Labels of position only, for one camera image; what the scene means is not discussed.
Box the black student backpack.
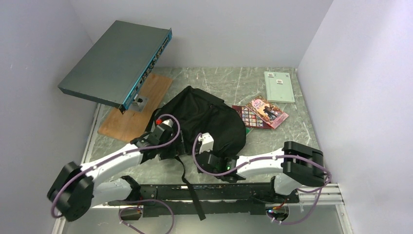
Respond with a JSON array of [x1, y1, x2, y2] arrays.
[[145, 85, 247, 221]]

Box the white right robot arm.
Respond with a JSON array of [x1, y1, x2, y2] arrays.
[[192, 138, 331, 202]]

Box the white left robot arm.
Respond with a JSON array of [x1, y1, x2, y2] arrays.
[[47, 120, 181, 221]]

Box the brown wooden board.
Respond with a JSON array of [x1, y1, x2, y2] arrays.
[[98, 74, 172, 142]]

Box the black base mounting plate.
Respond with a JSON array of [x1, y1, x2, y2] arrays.
[[108, 182, 300, 217]]

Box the dark red picture book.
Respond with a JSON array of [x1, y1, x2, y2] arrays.
[[232, 105, 272, 129]]

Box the pink illustrated book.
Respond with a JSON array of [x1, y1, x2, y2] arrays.
[[245, 96, 289, 129]]

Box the pale green notebook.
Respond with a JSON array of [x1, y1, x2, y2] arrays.
[[264, 71, 295, 104]]

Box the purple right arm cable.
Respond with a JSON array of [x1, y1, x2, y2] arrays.
[[192, 132, 333, 226]]

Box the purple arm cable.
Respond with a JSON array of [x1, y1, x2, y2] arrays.
[[51, 114, 181, 234], [192, 132, 333, 226]]

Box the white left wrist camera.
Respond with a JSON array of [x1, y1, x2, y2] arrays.
[[155, 119, 174, 129]]

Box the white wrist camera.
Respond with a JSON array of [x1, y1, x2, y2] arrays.
[[155, 119, 174, 129], [198, 133, 214, 154]]

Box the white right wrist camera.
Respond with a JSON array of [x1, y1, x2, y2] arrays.
[[198, 133, 214, 154]]

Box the grey metal stand bracket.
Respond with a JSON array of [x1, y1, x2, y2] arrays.
[[129, 94, 149, 113]]

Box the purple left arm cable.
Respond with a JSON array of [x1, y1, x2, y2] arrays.
[[51, 114, 181, 234]]

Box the grey network switch box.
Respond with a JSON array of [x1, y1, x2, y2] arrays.
[[58, 20, 172, 113]]

